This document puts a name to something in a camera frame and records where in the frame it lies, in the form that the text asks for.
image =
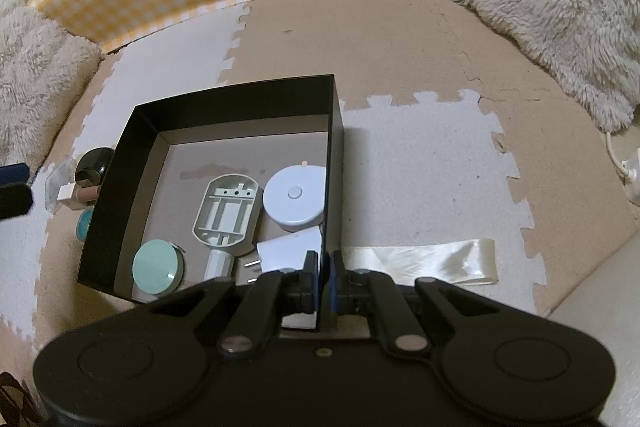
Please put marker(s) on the clear plastic battery case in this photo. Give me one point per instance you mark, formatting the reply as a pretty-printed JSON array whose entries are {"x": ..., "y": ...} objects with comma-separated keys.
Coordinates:
[{"x": 52, "y": 184}]

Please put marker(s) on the white charger plug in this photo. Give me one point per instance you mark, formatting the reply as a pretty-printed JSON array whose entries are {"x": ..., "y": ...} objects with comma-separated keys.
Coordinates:
[{"x": 287, "y": 252}]

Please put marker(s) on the white round device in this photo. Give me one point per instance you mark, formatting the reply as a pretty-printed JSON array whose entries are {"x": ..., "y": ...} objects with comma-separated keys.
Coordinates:
[{"x": 295, "y": 202}]

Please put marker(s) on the mint green round tin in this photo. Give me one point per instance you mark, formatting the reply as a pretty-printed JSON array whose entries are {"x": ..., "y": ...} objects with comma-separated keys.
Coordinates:
[{"x": 157, "y": 269}]

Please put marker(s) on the pale green plastic handheld housing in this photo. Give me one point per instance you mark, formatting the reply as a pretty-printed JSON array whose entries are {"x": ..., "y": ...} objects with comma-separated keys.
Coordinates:
[{"x": 227, "y": 212}]

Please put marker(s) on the beige and white puzzle mat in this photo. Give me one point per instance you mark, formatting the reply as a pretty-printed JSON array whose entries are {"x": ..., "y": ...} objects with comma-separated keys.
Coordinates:
[{"x": 425, "y": 72}]

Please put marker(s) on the teal round lid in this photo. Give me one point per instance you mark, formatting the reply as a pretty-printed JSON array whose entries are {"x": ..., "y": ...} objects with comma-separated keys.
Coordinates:
[{"x": 82, "y": 227}]

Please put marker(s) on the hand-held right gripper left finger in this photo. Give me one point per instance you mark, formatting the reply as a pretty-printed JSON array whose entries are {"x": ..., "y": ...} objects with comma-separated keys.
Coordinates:
[{"x": 313, "y": 279}]

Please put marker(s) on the dark patterned cloth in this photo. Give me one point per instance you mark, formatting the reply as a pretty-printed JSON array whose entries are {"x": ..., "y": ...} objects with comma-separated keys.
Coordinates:
[{"x": 12, "y": 399}]

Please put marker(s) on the white cube adapter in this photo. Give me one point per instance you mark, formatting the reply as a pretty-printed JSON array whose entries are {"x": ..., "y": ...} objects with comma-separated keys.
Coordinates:
[{"x": 67, "y": 196}]

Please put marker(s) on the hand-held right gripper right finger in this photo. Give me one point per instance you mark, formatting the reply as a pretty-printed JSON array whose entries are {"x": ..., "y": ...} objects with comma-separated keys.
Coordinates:
[{"x": 334, "y": 282}]

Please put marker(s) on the black oval case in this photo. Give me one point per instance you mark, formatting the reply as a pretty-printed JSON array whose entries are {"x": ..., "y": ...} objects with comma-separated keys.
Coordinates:
[{"x": 95, "y": 164}]

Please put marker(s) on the cream satin ribbon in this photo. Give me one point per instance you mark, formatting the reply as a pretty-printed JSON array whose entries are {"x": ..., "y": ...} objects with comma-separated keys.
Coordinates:
[{"x": 425, "y": 262}]

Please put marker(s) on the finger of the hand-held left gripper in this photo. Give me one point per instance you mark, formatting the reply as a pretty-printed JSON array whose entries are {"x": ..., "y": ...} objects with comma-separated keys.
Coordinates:
[
  {"x": 15, "y": 203},
  {"x": 12, "y": 173}
]

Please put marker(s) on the cream leather cushion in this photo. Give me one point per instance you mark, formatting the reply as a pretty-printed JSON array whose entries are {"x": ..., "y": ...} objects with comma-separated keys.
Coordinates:
[{"x": 600, "y": 307}]

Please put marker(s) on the black cardboard box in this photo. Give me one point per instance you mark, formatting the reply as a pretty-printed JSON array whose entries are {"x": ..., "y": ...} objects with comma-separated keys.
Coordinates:
[{"x": 150, "y": 122}]

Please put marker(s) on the large white fluffy pillow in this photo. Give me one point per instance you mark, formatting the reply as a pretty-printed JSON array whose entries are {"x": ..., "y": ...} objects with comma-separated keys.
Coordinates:
[{"x": 35, "y": 72}]

